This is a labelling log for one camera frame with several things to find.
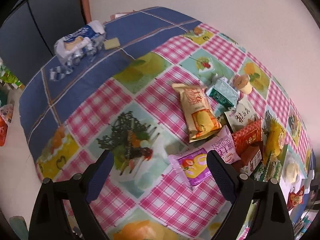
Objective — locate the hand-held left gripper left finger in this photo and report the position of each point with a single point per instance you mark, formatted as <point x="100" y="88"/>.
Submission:
<point x="100" y="177"/>

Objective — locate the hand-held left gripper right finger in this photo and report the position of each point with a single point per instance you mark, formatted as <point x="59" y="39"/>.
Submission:
<point x="221" y="177"/>

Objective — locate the pink snack packet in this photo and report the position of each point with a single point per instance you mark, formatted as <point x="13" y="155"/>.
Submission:
<point x="225" y="147"/>

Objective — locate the purple snack packet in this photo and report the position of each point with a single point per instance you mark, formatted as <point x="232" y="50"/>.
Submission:
<point x="192" y="167"/>

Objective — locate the dark red snack packet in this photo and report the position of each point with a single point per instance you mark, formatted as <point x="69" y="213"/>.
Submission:
<point x="252" y="158"/>

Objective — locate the long beige snack packet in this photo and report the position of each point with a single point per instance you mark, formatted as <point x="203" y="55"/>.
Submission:
<point x="197" y="110"/>

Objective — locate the white snack packet black print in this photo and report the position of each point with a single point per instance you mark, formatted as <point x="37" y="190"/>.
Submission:
<point x="240" y="117"/>

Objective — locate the yellow snack packet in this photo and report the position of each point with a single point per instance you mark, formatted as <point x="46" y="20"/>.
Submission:
<point x="275" y="137"/>

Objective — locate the round cream cake packet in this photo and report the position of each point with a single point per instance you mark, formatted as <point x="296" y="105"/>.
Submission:
<point x="292" y="173"/>

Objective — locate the small red orange packet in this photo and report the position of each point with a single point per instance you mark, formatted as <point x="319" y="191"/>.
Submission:
<point x="295" y="197"/>

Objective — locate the green white snack carton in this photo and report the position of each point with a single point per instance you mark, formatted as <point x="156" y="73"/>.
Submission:
<point x="222" y="92"/>

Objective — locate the pink checkered printed tablecloth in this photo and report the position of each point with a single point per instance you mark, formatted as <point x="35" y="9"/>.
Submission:
<point x="155" y="100"/>

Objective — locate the blue striped blanket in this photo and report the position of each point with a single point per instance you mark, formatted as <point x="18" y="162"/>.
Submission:
<point x="87" y="80"/>

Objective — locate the orange plastic bag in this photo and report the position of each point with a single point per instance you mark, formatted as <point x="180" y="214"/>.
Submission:
<point x="3" y="130"/>

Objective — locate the small yellow biscuit packet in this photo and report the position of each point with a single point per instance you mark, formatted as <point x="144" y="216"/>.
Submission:
<point x="111" y="43"/>

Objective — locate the green snack bags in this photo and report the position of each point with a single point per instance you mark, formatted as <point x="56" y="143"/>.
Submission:
<point x="10" y="77"/>

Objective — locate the blue white biscuit bag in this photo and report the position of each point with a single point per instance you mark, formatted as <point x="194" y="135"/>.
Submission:
<point x="75" y="37"/>

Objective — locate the dark cabinet door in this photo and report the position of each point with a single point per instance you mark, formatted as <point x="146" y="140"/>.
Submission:
<point x="50" y="10"/>

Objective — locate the pink door frame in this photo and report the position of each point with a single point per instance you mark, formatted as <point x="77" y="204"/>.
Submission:
<point x="84" y="0"/>

